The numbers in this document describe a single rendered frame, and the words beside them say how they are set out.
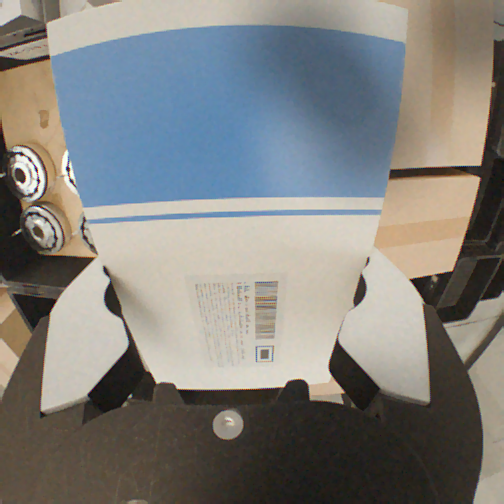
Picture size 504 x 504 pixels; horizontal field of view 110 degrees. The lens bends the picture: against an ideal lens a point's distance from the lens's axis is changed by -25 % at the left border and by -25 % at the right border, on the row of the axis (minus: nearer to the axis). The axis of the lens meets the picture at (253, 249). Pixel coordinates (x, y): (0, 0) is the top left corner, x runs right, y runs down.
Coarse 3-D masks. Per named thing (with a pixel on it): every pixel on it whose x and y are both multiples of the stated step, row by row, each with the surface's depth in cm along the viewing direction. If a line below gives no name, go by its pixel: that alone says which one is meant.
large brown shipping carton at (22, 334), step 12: (0, 288) 63; (0, 300) 57; (0, 312) 52; (12, 312) 53; (0, 324) 48; (12, 324) 53; (24, 324) 57; (0, 336) 48; (12, 336) 52; (24, 336) 56; (0, 348) 50; (12, 348) 51; (24, 348) 55; (0, 360) 54; (12, 360) 53; (0, 372) 58
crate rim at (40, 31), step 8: (16, 32) 17; (24, 32) 17; (32, 32) 17; (40, 32) 18; (0, 40) 17; (8, 40) 17; (16, 40) 17; (24, 40) 17; (0, 48) 17; (0, 272) 33; (8, 280) 35; (16, 280) 35; (24, 288) 35; (32, 288) 35; (40, 288) 35; (48, 288) 36; (56, 288) 36; (64, 288) 36
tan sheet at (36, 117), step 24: (0, 72) 25; (24, 72) 26; (48, 72) 27; (0, 96) 27; (24, 96) 28; (48, 96) 29; (24, 120) 30; (48, 120) 31; (48, 144) 32; (72, 192) 37; (72, 216) 39; (72, 240) 42
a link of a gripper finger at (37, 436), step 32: (32, 352) 5; (32, 384) 5; (0, 416) 4; (32, 416) 4; (64, 416) 4; (96, 416) 5; (0, 448) 3; (32, 448) 3; (0, 480) 3; (32, 480) 3
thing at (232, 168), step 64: (128, 0) 5; (192, 0) 5; (256, 0) 5; (320, 0) 5; (64, 64) 6; (128, 64) 6; (192, 64) 6; (256, 64) 6; (320, 64) 6; (384, 64) 6; (64, 128) 7; (128, 128) 7; (192, 128) 7; (256, 128) 7; (320, 128) 7; (384, 128) 7; (128, 192) 8; (192, 192) 8; (256, 192) 8; (320, 192) 8; (384, 192) 8; (128, 256) 9; (192, 256) 10; (256, 256) 10; (320, 256) 10; (128, 320) 11; (192, 320) 11; (256, 320) 12; (320, 320) 12; (192, 384) 15; (256, 384) 15
